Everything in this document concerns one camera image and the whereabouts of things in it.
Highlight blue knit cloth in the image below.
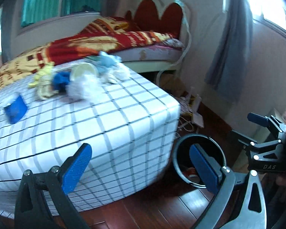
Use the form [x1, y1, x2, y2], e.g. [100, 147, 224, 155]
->
[52, 71, 71, 92]

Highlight clear plastic bag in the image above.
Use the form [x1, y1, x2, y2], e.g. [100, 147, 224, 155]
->
[66, 74, 103, 102]

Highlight yellow fuzzy cloth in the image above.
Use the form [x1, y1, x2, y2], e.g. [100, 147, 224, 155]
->
[28, 61, 54, 88]

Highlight white tissue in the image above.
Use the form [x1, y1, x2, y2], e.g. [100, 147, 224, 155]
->
[108, 63, 130, 84]

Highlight white blue paper cup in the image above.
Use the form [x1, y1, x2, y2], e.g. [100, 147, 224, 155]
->
[70, 63, 99, 81]

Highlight blue face mask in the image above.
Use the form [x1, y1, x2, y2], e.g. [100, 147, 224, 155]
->
[96, 51, 122, 74]

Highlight red white paper cup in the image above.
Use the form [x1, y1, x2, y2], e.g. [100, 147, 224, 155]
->
[183, 168, 200, 184]

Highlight beige bag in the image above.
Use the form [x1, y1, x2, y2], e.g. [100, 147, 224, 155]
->
[36, 74, 58, 100]

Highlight black trash bin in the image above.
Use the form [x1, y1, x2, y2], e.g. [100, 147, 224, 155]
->
[172, 134, 226, 194]

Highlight grey right curtain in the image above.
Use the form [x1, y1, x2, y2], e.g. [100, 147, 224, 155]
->
[206, 0, 253, 103]

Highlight white wifi router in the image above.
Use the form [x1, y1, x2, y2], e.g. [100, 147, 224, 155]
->
[182, 86, 204, 130]

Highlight white grid tablecloth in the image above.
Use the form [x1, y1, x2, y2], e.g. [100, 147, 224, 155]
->
[0, 72, 180, 218]

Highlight bed with red headboard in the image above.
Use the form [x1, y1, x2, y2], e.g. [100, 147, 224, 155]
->
[115, 0, 191, 73]

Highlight red yellow quilt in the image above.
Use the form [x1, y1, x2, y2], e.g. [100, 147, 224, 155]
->
[0, 31, 173, 90]

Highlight red yellow pillow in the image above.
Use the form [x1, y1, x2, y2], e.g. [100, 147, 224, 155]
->
[78, 17, 141, 34]

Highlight white power cable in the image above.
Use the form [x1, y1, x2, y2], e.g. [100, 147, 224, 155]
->
[156, 3, 193, 86]

